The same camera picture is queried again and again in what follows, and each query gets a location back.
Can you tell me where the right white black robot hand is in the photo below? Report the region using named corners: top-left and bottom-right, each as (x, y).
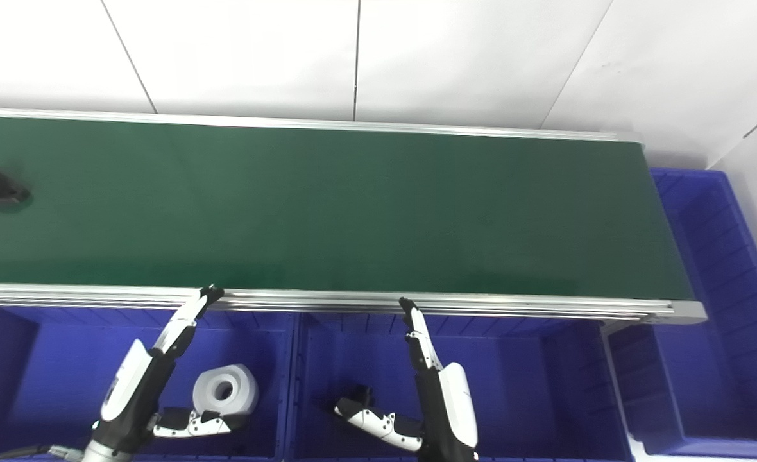
top-left (334, 296), bottom-right (481, 462)

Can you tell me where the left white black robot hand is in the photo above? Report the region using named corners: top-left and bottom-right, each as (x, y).
top-left (90, 285), bottom-right (249, 455)

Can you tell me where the blue plastic bin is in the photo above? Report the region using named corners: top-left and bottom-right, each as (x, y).
top-left (0, 282), bottom-right (708, 325)
top-left (0, 304), bottom-right (297, 462)
top-left (285, 312), bottom-right (637, 462)
top-left (608, 168), bottom-right (757, 460)

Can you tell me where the green conveyor belt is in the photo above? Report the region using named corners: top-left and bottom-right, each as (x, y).
top-left (0, 115), bottom-right (695, 302)

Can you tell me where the white plastic ring part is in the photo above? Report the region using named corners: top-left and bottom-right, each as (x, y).
top-left (192, 364), bottom-right (259, 416)

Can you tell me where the aluminium conveyor side rail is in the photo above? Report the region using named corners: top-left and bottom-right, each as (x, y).
top-left (0, 107), bottom-right (646, 147)

